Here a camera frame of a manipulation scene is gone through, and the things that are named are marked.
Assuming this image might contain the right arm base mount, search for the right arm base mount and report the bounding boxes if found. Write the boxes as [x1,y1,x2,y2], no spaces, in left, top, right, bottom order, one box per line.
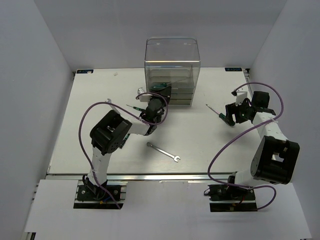
[203,173,258,213]

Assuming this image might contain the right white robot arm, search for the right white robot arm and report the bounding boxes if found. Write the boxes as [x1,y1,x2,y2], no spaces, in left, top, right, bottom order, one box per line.
[224,91,300,200]

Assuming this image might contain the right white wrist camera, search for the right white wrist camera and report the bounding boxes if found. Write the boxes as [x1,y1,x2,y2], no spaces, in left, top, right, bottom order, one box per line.
[231,90,248,106]

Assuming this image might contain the small black green screwdriver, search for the small black green screwdriver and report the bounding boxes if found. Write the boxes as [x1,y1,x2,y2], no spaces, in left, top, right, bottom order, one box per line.
[119,134,130,149]

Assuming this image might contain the silver wrench near centre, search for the silver wrench near centre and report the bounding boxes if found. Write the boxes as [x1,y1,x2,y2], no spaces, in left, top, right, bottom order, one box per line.
[146,142,181,163]

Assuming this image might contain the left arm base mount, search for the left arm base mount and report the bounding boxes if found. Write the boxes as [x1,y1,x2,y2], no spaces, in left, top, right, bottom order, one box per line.
[73,181,127,210]

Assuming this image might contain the short green handle screwdriver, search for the short green handle screwdriver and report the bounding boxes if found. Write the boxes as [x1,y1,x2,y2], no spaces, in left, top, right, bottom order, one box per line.
[205,104,235,127]

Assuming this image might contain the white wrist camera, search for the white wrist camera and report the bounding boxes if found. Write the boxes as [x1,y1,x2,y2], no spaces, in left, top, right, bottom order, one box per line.
[136,87,152,103]
[231,90,248,106]

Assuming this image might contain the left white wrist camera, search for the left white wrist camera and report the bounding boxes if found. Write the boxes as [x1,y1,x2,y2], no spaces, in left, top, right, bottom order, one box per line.
[136,87,152,103]

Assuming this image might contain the silver wrench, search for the silver wrench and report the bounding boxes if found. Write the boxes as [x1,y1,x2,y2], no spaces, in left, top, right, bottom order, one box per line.
[106,98,119,114]
[146,142,181,163]

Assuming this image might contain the thin black green screwdriver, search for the thin black green screwdriver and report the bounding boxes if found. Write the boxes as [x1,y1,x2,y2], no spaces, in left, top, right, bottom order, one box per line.
[126,104,145,112]

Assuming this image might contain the blue label left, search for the blue label left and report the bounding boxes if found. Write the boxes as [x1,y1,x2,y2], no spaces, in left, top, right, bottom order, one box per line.
[76,69,94,74]

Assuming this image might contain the clear plastic drawer cabinet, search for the clear plastic drawer cabinet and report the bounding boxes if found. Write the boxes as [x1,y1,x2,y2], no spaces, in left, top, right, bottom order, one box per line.
[144,36,201,106]

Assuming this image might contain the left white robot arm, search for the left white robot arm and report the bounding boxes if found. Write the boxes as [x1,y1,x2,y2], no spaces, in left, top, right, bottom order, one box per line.
[78,85,172,200]

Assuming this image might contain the long green handle screwdriver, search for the long green handle screwdriver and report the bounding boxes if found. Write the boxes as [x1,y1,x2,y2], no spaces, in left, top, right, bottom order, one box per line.
[149,77,190,90]

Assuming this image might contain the silver wrench at left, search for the silver wrench at left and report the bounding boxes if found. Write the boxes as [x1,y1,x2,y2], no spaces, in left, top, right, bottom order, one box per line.
[106,98,119,114]

